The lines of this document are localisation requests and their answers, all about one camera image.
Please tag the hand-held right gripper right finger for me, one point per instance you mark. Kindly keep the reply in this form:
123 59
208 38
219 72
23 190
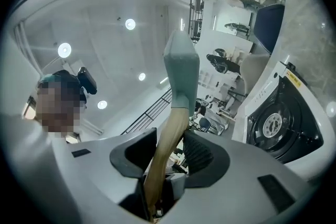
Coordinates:
236 178

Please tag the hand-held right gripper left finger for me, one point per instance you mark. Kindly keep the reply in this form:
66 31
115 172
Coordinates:
92 178

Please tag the white induction cooktop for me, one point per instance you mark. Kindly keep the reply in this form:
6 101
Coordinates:
283 123

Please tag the person's head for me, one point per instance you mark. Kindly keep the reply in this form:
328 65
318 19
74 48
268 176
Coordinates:
57 112

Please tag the round ceiling light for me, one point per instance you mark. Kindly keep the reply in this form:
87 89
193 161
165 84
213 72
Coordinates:
141 76
64 49
130 23
102 104

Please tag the black stair railing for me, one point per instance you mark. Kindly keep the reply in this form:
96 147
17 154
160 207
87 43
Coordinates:
147 115

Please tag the black head-mounted camera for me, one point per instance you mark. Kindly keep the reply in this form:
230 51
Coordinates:
88 81

